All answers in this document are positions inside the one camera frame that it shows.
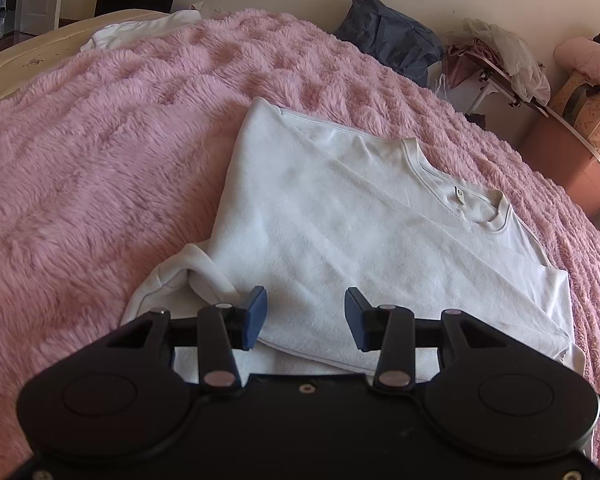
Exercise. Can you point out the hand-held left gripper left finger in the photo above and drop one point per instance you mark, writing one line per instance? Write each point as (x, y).
(255, 317)

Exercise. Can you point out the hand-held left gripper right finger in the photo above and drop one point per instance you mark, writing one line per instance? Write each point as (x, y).
(355, 317)

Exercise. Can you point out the white printed T-shirt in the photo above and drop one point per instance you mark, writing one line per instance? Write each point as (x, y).
(330, 210)

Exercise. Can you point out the pink clothes pile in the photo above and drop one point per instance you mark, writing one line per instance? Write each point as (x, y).
(465, 57)

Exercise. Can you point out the pink fluffy blanket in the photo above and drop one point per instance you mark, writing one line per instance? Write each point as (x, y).
(105, 185)

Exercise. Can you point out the small white plastic bag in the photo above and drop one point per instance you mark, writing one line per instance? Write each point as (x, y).
(440, 85)

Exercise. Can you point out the folding table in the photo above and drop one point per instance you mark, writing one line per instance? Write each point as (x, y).
(481, 96)

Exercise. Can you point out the brown storage box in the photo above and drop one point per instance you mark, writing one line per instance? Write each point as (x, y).
(560, 155)

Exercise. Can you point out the blue-grey bag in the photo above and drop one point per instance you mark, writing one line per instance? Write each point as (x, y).
(390, 35)

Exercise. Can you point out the large white plastic bag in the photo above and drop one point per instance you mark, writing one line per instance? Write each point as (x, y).
(520, 60)

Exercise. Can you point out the white cloth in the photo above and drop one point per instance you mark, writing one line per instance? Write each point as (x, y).
(130, 32)

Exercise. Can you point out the pink quilt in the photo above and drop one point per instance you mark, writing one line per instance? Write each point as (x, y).
(585, 55)

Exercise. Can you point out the beige mattress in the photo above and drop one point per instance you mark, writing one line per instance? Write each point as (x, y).
(20, 55)

